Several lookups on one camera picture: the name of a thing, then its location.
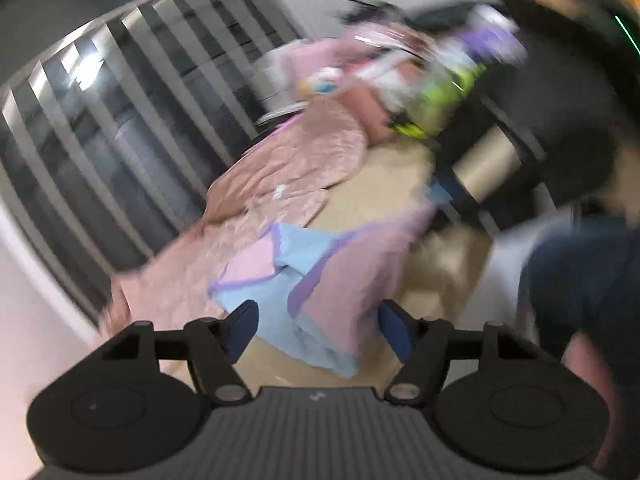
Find pink blue purple garment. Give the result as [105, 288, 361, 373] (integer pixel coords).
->
[208, 203, 435, 378]

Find neon yellow black gloves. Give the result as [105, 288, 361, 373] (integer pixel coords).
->
[390, 63, 488, 141]

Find pink storage box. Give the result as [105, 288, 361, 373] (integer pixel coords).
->
[338, 82, 395, 146]

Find plush toy yellow white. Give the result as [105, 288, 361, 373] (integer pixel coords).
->
[296, 66, 344, 100]

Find pink quilted jacket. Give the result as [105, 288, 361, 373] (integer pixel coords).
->
[100, 98, 369, 336]

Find pink pouch bag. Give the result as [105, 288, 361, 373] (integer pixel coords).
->
[279, 38, 360, 84]

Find black handbag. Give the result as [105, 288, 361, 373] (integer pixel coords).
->
[335, 0, 405, 26]

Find steel window guard bars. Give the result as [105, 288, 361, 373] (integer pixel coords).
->
[1, 0, 300, 324]

